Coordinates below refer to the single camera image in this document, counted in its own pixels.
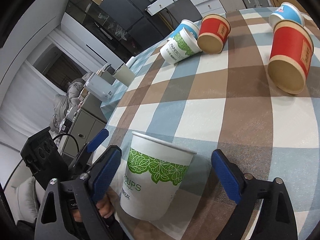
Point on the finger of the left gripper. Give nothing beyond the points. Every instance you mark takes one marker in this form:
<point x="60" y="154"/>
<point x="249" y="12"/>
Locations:
<point x="86" y="151"/>

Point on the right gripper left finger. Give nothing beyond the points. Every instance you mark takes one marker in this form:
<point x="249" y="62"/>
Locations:
<point x="69" y="209"/>

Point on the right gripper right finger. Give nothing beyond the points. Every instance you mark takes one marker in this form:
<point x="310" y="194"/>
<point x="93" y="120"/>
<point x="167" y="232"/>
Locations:
<point x="276" y="219"/>

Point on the white green paper cup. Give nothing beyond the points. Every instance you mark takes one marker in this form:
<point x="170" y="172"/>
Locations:
<point x="154" y="172"/>
<point x="180" y="47"/>

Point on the blue cup far left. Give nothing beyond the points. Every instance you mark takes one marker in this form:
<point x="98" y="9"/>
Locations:
<point x="190" y="26"/>

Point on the blue cup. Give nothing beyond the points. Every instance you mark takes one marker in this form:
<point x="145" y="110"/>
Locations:
<point x="190" y="26"/>
<point x="286" y="11"/>

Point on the small red paper cup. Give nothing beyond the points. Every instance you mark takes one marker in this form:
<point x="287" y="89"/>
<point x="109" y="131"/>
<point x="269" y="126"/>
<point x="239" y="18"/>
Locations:
<point x="214" y="31"/>

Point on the large red paper cup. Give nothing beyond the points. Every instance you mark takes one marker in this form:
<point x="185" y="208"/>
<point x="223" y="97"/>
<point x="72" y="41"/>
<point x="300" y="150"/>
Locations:
<point x="290" y="57"/>

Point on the blue cup far right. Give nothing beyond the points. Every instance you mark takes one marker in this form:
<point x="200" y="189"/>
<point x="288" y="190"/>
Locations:
<point x="286" y="11"/>

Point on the person's left hand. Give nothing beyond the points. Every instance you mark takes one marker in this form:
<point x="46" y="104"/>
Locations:
<point x="104" y="207"/>

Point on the grey low cabinet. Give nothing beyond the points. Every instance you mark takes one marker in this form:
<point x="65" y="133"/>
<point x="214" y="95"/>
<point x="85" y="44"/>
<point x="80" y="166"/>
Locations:
<point x="87" y="121"/>

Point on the white appliance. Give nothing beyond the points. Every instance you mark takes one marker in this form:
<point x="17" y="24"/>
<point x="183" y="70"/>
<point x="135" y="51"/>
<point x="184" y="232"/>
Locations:
<point x="98" y="86"/>

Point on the beige tumbler mug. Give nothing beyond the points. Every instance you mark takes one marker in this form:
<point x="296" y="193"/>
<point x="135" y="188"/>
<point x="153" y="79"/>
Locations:
<point x="124" y="75"/>

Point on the light blue checkered tablecloth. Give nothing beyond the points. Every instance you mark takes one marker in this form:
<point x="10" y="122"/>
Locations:
<point x="135" y="64"/>

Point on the dark glass cabinet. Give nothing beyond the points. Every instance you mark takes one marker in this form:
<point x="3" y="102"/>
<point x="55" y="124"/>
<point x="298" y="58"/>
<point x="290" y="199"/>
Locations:
<point x="97" y="33"/>

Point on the black refrigerator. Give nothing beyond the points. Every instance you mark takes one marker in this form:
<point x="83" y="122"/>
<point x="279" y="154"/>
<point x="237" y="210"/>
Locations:
<point x="131" y="15"/>

